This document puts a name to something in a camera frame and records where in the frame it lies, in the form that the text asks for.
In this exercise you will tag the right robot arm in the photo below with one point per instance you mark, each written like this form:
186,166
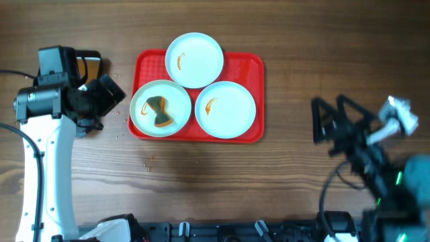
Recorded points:
401,193

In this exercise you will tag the black water basin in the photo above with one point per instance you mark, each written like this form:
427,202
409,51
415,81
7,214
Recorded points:
90,64

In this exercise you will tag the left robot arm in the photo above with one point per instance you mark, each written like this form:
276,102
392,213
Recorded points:
61,105

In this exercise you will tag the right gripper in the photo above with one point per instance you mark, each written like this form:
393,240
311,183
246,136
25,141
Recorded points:
350,138

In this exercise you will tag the orange green sponge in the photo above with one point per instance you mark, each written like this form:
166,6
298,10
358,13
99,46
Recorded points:
157,104

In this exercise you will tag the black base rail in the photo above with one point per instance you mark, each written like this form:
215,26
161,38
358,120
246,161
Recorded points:
293,230

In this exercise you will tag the white plate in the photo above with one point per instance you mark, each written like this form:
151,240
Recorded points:
225,110
178,106
194,60

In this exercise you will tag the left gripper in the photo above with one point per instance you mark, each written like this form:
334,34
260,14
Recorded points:
107,101

